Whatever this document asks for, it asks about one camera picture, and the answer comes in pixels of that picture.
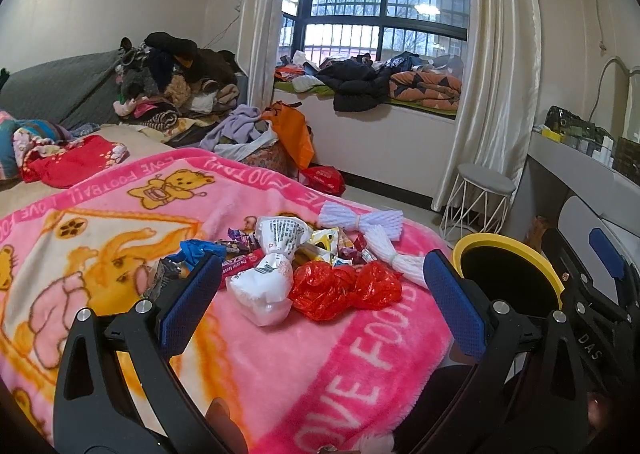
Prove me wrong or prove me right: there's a white yarn bundle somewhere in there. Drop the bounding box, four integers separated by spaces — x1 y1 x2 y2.
318 202 404 242
364 226 427 289

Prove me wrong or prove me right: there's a dark purple small wrapper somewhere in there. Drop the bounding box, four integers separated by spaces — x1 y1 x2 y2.
143 258 182 300

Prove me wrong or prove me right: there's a blue plastic bag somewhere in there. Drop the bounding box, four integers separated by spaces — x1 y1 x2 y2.
176 240 227 270

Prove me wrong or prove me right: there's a red plastic bag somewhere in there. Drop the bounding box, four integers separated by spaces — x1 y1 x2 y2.
288 261 402 322

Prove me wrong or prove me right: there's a red package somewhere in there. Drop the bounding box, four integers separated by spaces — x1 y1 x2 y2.
221 248 265 285

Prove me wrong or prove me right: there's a white plastic bag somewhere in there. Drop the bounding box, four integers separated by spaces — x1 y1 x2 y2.
226 216 311 327

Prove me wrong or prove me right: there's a yellow white snack bag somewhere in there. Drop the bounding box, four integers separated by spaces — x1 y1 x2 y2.
298 228 340 266

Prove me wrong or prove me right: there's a purple candy wrapper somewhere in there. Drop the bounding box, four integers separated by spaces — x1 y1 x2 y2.
227 229 260 254

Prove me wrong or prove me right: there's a yellow rimmed black trash bin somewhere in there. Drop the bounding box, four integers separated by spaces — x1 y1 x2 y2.
450 233 564 318

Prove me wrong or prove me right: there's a white round chair back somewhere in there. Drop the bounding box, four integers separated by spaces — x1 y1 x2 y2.
558 195 627 304

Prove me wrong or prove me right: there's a white desk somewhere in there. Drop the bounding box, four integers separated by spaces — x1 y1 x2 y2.
503 132 639 260

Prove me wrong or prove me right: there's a pink teddy bear blanket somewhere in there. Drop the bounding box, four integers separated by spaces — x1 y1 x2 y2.
1 150 450 453

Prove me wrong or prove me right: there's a camouflage bag on desk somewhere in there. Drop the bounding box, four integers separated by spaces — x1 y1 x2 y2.
544 105 610 144

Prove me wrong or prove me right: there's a right cream curtain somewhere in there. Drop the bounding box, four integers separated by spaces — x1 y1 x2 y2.
432 0 542 211

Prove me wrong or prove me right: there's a cream curtain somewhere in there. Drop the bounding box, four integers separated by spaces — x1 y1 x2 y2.
432 0 542 211
236 0 282 107

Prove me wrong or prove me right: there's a red shopping bag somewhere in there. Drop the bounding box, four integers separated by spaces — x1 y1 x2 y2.
298 166 346 197

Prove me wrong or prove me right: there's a red garment on bed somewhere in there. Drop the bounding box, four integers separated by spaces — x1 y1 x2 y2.
14 133 129 188

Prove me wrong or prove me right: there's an orange black patterned quilt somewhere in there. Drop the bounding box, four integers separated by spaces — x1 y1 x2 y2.
388 70 461 112

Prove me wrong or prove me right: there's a blue patterned pillow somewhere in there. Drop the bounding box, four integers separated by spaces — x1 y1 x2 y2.
1 110 72 182

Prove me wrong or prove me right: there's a floral laundry basket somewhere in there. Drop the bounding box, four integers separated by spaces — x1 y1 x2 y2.
242 141 296 178

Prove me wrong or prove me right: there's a black jacket on sill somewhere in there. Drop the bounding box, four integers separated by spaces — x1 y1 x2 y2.
316 58 394 113

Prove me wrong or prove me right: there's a lavender garment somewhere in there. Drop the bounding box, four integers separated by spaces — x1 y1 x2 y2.
198 104 264 151

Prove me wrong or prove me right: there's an orange cloth bag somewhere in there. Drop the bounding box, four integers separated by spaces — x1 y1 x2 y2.
262 101 314 169

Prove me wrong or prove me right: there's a grey headboard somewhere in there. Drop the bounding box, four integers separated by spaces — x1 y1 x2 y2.
1 51 118 129

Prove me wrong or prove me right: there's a pile of clothes on bed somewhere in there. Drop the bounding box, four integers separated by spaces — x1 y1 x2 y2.
113 32 245 148

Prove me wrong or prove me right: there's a left cream curtain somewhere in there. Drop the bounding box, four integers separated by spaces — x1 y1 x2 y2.
236 0 282 107

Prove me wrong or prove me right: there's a white wire frame stool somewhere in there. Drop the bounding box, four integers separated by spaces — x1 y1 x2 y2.
439 164 516 246

